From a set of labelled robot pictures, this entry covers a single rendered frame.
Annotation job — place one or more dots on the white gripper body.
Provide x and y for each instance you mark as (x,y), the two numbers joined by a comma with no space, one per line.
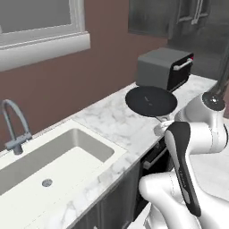
(162,128)

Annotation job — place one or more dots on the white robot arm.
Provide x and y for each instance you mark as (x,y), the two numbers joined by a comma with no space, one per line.
(205,134)

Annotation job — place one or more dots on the black frying pan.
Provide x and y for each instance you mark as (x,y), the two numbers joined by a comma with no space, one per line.
(150,100)

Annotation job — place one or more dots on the white sink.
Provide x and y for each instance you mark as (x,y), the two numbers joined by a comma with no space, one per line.
(59,167)

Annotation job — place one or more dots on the grey sink tap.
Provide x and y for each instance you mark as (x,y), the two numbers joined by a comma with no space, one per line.
(15,140)

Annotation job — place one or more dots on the black appliance door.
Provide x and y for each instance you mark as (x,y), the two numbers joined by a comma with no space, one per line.
(158,167)

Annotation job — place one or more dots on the grey toaster oven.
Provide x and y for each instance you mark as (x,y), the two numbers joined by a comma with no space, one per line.
(155,67)

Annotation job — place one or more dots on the dark grey cupboard door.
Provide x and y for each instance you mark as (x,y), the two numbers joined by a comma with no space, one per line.
(119,199)

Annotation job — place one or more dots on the stainless steel fridge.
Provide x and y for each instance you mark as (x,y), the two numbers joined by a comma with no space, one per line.
(202,38)

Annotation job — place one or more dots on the white framed window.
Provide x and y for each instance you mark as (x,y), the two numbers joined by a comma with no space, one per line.
(35,23)

